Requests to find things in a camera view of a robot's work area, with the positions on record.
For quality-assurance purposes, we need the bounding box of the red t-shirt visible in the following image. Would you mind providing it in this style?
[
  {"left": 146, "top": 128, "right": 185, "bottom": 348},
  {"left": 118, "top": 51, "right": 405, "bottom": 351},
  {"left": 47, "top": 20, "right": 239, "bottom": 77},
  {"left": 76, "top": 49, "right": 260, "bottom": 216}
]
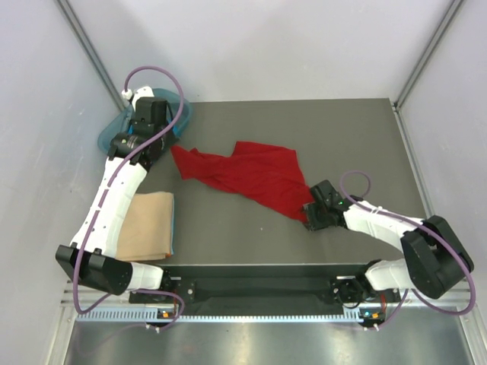
[{"left": 170, "top": 141, "right": 313, "bottom": 223}]

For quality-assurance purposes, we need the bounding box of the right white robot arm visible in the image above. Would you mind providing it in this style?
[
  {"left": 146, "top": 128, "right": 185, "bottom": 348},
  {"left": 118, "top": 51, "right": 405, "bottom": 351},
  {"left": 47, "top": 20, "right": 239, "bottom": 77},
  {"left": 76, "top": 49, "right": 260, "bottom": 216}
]
[{"left": 303, "top": 180, "right": 474, "bottom": 301}]

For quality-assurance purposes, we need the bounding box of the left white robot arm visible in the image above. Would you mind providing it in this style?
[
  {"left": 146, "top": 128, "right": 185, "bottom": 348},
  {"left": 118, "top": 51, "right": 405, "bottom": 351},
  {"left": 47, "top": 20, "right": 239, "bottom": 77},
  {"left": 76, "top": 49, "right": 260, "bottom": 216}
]
[{"left": 56, "top": 97, "right": 173, "bottom": 302}]

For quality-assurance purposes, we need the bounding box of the teal plastic basket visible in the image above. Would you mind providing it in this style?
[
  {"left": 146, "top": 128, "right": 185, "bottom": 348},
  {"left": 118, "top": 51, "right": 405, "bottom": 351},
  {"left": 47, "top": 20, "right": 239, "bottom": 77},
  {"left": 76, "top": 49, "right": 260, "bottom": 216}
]
[{"left": 97, "top": 87, "right": 193, "bottom": 154}]

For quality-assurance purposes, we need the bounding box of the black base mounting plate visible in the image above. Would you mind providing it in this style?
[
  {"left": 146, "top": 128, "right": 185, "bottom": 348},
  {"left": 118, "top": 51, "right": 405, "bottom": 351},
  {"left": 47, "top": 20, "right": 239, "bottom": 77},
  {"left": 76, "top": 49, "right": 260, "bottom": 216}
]
[{"left": 129, "top": 265, "right": 400, "bottom": 316}]

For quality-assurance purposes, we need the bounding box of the folded tan t-shirt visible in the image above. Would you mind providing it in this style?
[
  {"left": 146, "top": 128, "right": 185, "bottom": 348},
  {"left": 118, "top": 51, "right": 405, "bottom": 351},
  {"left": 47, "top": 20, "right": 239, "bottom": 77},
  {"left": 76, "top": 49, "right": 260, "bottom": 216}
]
[{"left": 116, "top": 192, "right": 173, "bottom": 262}]

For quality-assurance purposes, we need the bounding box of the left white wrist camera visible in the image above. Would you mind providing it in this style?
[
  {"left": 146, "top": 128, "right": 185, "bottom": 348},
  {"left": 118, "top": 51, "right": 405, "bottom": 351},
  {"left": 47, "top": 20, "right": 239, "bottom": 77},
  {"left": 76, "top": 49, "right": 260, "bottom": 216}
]
[{"left": 121, "top": 86, "right": 154, "bottom": 108}]

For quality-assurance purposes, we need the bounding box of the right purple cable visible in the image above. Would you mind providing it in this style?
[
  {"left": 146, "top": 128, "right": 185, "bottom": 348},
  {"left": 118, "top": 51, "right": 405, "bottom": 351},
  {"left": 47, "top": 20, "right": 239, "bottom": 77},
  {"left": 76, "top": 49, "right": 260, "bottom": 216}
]
[{"left": 340, "top": 170, "right": 477, "bottom": 316}]

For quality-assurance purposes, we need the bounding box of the purple cable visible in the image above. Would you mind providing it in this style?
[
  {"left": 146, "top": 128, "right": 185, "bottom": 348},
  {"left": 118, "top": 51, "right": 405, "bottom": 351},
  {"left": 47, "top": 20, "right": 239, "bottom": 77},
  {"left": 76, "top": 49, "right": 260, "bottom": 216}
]
[
  {"left": 72, "top": 66, "right": 186, "bottom": 315},
  {"left": 340, "top": 170, "right": 477, "bottom": 316}
]

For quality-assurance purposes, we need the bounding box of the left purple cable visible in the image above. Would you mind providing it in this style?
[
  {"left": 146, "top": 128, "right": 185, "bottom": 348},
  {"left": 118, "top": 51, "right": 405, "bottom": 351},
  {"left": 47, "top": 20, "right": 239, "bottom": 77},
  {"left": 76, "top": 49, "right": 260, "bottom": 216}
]
[{"left": 72, "top": 66, "right": 186, "bottom": 315}]

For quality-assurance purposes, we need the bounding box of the aluminium frame rail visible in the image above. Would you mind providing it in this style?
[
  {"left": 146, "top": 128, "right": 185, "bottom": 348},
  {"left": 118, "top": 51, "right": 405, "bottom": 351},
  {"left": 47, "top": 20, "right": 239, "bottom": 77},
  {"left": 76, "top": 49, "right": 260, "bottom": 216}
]
[{"left": 59, "top": 275, "right": 476, "bottom": 311}]

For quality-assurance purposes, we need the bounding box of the slotted cable duct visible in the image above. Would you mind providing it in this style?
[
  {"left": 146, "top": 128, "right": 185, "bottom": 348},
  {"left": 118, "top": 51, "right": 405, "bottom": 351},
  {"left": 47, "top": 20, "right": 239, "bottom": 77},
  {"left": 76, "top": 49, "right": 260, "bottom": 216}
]
[{"left": 77, "top": 307, "right": 385, "bottom": 323}]

